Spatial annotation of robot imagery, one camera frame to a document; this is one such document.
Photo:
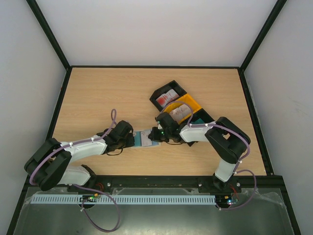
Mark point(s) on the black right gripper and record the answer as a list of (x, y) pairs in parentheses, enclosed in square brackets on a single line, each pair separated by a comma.
[(154, 135)]

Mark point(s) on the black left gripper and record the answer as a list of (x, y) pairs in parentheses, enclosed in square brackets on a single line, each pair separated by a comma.
[(131, 141)]

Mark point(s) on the pink blossom VIP card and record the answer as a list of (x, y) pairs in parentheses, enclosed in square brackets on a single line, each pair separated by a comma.
[(145, 139)]

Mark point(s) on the teal VIP credit card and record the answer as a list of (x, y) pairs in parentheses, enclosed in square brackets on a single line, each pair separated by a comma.
[(137, 139)]

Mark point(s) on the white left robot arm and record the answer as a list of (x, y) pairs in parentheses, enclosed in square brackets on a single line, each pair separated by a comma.
[(51, 164)]

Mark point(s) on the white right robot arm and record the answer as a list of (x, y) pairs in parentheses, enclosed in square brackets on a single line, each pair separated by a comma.
[(229, 141)]

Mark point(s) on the pink patterned white card stack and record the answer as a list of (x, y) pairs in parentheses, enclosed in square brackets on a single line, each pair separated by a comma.
[(181, 112)]

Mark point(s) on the teal card stack in bin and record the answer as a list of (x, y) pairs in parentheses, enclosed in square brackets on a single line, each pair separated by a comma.
[(198, 121)]

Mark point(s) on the red patterned white card stack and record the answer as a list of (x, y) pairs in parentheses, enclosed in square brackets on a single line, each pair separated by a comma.
[(167, 97)]

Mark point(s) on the black bin with teal cards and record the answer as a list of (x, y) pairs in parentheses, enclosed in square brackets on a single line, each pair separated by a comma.
[(201, 117)]

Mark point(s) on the yellow middle bin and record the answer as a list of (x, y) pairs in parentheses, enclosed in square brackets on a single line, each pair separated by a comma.
[(185, 99)]

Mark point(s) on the white slotted cable duct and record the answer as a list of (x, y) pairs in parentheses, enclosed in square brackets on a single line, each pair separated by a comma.
[(125, 199)]

